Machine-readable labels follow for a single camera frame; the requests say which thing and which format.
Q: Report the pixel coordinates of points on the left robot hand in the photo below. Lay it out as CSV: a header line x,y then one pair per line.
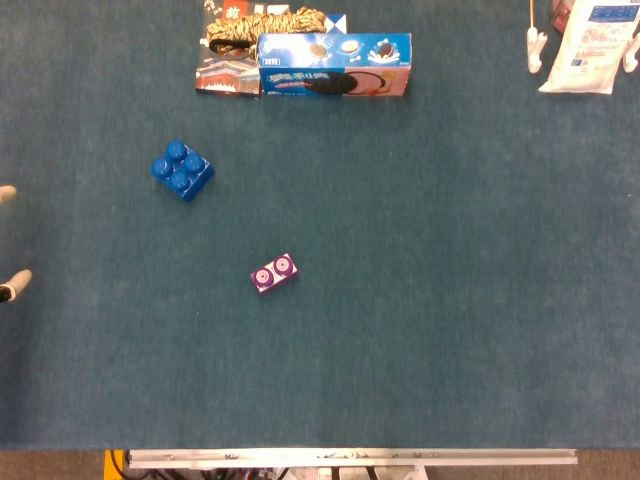
x,y
20,280

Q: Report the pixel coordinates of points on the purple toy brick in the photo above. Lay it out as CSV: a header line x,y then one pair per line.
x,y
275,275

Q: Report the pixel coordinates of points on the blue toy brick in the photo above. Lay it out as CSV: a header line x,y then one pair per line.
x,y
182,172

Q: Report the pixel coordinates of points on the palace print flat box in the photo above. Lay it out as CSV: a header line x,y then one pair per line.
x,y
225,75

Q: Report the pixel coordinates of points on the teal felt table cloth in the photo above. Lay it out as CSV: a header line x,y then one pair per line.
x,y
400,275

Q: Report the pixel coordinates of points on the blue Oreo cookie box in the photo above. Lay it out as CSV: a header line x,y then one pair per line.
x,y
335,62

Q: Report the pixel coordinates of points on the dark red small box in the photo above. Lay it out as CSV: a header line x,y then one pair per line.
x,y
560,17

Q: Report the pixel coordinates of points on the white printed pouch bag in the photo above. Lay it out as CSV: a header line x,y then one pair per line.
x,y
590,50

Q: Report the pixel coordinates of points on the aluminium profile rail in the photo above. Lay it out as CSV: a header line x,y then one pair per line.
x,y
350,457

